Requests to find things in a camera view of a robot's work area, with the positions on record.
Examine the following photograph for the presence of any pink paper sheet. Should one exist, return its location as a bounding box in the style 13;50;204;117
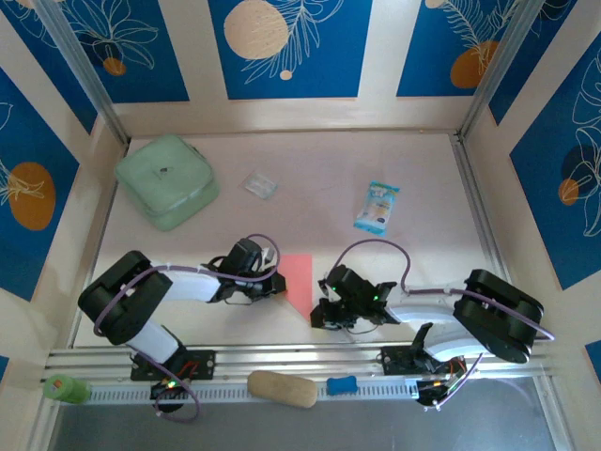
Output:
279;254;315;325

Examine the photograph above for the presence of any pale green square container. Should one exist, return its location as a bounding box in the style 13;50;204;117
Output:
115;133;221;233

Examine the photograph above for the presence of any blue bone-shaped block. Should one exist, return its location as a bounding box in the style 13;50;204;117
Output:
326;375;358;397

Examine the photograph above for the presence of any small clear plastic packet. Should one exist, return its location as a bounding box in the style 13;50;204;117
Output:
243;172;279;201

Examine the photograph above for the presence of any beige oval case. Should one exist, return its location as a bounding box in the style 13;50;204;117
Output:
247;369;319;410

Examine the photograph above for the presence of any light blue snack packet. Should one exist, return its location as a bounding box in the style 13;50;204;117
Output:
352;180;401;236

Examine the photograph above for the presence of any small black controller board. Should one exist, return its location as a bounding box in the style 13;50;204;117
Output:
149;379;182;401
415;378;455;408

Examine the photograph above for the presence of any grey metal plate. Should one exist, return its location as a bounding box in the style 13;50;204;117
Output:
46;375;560;451

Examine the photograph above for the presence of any green tape roll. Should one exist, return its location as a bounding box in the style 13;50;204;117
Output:
41;373;93;405

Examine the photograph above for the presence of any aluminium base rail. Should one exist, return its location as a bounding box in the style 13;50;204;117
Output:
44;336;558;380

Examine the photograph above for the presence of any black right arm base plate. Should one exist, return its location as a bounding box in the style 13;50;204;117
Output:
380;345;466;377

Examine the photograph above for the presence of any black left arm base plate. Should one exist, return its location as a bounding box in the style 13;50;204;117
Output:
130;350;217;381

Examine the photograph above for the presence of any slotted grey cable duct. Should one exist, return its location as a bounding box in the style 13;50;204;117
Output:
86;378;422;406

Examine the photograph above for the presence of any aluminium side rail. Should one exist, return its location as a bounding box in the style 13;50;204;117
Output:
453;135;525;339

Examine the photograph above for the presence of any aluminium frame post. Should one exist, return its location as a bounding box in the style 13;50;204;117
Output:
35;0;131;147
457;0;541;142

